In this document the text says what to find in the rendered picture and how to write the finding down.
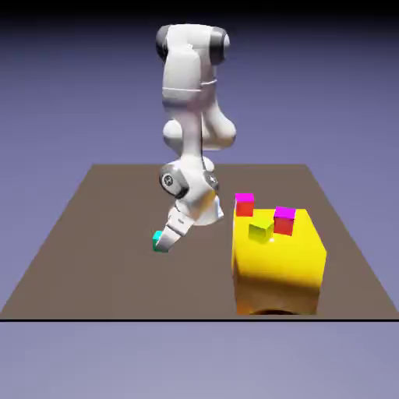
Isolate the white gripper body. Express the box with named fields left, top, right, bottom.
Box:
left=154, top=215, right=196, bottom=252

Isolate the small teal cube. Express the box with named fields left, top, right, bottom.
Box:
left=152, top=230, right=170, bottom=253

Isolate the small red cube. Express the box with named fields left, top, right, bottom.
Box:
left=235, top=192, right=256, bottom=217
left=273, top=206, right=297, bottom=237

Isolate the small yellow-green cube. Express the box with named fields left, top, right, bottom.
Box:
left=248, top=222, right=275, bottom=244

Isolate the large yellow box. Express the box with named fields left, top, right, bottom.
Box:
left=231, top=207, right=328, bottom=316

